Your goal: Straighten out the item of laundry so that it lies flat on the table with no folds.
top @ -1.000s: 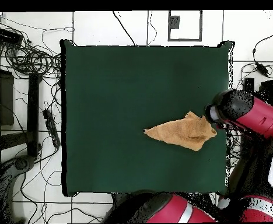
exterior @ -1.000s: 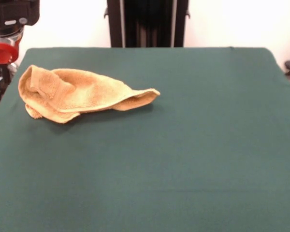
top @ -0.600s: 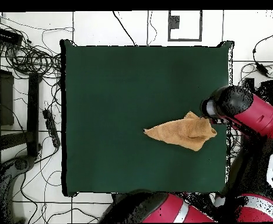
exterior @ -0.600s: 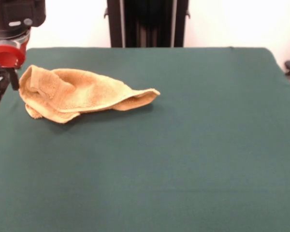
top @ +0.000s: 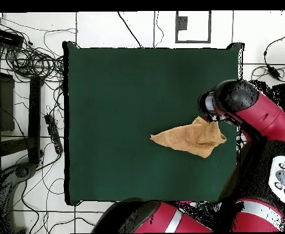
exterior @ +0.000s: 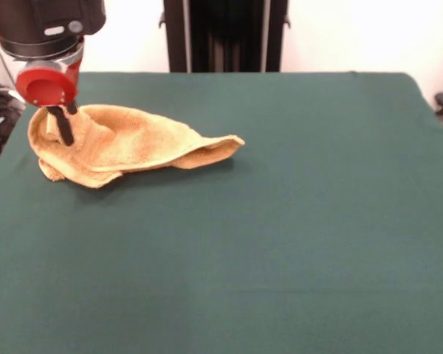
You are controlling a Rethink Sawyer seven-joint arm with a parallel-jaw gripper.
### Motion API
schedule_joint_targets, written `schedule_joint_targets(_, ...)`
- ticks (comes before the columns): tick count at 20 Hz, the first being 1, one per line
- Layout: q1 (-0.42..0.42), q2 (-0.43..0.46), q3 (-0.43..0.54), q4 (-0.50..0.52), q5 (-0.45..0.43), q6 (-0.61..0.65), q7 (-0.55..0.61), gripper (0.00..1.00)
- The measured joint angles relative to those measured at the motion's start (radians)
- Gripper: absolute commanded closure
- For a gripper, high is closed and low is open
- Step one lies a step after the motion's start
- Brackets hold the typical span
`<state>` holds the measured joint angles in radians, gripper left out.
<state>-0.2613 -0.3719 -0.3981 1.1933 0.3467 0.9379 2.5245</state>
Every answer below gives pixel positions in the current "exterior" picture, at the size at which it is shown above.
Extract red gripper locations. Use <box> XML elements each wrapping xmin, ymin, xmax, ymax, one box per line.
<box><xmin>16</xmin><ymin>35</ymin><xmax>85</xmax><ymax>146</ymax></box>

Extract orange terry towel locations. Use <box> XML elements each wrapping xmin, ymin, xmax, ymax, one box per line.
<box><xmin>27</xmin><ymin>104</ymin><xmax>246</xmax><ymax>189</ymax></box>

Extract dark green table cloth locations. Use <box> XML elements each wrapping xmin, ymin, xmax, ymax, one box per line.
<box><xmin>0</xmin><ymin>72</ymin><xmax>443</xmax><ymax>354</ymax></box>

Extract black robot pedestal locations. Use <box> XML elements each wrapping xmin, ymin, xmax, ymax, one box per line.
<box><xmin>158</xmin><ymin>0</ymin><xmax>292</xmax><ymax>74</ymax></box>

